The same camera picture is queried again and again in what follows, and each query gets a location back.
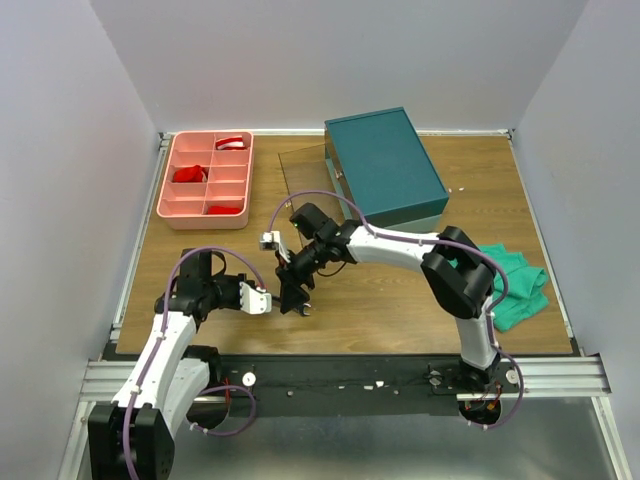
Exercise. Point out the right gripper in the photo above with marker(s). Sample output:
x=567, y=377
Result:
x=291, y=286

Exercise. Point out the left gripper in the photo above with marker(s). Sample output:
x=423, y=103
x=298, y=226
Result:
x=236, y=280

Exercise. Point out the silver wrench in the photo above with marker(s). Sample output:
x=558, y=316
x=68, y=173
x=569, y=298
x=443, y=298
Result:
x=301, y=310

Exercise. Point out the clear drawer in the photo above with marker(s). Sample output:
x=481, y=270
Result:
x=305, y=169

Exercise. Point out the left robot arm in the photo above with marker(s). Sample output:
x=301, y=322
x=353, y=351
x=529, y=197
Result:
x=133, y=435

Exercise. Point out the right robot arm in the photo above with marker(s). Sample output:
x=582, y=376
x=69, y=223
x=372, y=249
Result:
x=460, y=276

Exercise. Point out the red item front compartment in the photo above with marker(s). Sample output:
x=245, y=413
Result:
x=223, y=210

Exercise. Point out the pink compartment tray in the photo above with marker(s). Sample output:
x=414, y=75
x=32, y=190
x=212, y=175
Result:
x=229, y=176

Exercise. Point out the red item in tray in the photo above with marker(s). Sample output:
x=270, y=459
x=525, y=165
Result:
x=190, y=174

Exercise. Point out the red white item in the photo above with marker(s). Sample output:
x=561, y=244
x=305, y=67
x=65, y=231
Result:
x=232, y=143

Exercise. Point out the teal drawer cabinet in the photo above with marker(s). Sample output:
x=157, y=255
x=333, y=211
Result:
x=387, y=171

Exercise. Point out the green cloth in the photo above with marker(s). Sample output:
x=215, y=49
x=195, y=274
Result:
x=525, y=297

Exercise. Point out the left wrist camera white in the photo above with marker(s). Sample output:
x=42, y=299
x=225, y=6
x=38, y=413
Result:
x=254, y=300

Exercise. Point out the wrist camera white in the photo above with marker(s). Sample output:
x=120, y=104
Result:
x=254, y=300
x=273, y=241

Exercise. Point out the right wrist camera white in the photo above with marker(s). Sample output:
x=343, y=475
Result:
x=273, y=241

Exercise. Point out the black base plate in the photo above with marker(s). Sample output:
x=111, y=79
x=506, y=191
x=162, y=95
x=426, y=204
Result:
x=333, y=385

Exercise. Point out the aluminium rail frame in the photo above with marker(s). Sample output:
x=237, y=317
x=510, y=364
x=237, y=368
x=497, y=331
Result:
x=293, y=335

